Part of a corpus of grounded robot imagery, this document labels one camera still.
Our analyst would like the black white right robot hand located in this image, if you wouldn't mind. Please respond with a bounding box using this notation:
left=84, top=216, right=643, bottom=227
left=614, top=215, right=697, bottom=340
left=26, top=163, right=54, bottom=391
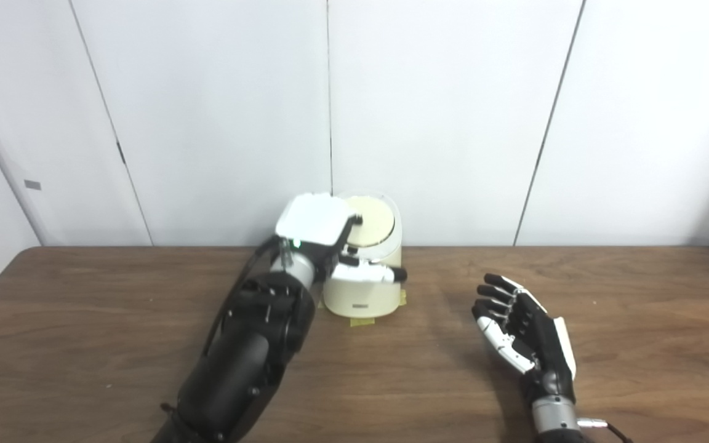
left=471, top=273, right=577, bottom=404

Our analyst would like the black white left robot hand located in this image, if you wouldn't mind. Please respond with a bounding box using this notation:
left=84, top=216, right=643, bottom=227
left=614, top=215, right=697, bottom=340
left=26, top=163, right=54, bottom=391
left=274, top=193, right=408, bottom=287

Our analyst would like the cream round bin lid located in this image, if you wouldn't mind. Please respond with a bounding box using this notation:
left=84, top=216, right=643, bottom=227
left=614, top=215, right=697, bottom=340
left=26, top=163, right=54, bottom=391
left=345, top=196, right=396, bottom=247

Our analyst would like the cream-colored bin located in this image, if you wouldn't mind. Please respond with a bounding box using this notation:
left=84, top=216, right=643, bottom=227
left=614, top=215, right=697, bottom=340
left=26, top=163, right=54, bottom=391
left=322, top=192, right=403, bottom=319

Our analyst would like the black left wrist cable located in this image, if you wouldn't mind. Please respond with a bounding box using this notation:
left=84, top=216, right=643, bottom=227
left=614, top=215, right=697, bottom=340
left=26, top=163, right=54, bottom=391
left=241, top=236, right=282, bottom=290

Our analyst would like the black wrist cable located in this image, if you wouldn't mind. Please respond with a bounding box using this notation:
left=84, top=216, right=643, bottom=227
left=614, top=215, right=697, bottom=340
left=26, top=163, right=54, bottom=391
left=241, top=236, right=282, bottom=290
left=576, top=417, right=635, bottom=443

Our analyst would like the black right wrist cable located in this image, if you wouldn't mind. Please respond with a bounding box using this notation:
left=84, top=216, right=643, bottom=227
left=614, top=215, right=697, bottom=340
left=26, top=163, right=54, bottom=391
left=576, top=417, right=635, bottom=443

